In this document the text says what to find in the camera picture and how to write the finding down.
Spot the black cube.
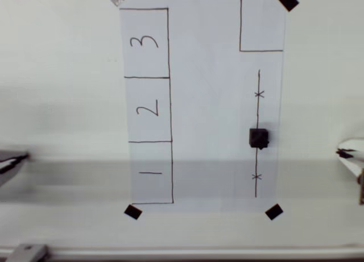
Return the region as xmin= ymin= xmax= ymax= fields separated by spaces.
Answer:
xmin=249 ymin=122 xmax=271 ymax=151

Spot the white paper sheet with markings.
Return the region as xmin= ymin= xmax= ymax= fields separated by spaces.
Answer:
xmin=118 ymin=0 xmax=287 ymax=213

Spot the dark grey flat object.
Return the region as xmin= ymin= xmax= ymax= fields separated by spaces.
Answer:
xmin=0 ymin=149 xmax=31 ymax=189

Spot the grey metal clamp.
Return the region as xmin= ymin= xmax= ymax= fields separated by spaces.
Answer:
xmin=8 ymin=244 xmax=49 ymax=262

